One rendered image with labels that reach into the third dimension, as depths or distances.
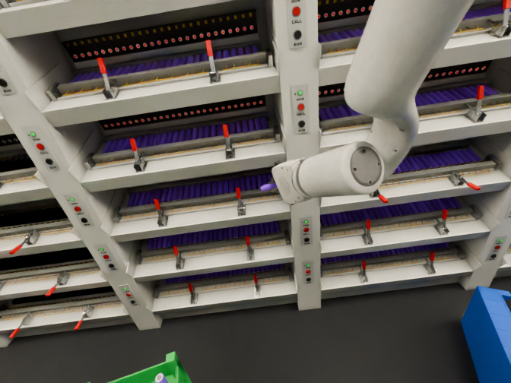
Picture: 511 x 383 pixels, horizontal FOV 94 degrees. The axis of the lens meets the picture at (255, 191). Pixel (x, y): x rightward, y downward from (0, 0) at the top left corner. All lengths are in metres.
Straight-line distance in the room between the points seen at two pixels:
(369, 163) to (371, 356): 0.81
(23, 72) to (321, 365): 1.21
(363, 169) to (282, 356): 0.82
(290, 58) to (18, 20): 0.60
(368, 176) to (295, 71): 0.35
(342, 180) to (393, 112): 0.11
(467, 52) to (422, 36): 0.52
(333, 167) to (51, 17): 0.67
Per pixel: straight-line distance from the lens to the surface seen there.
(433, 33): 0.33
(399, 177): 0.91
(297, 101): 0.66
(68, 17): 0.76
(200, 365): 1.11
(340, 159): 0.38
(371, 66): 0.33
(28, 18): 0.80
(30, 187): 0.97
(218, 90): 0.65
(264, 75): 0.65
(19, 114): 0.86
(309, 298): 1.09
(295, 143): 0.68
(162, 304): 1.17
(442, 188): 0.96
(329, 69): 0.67
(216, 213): 0.81
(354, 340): 1.10
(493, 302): 1.10
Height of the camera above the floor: 0.95
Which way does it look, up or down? 28 degrees down
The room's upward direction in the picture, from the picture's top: 9 degrees counter-clockwise
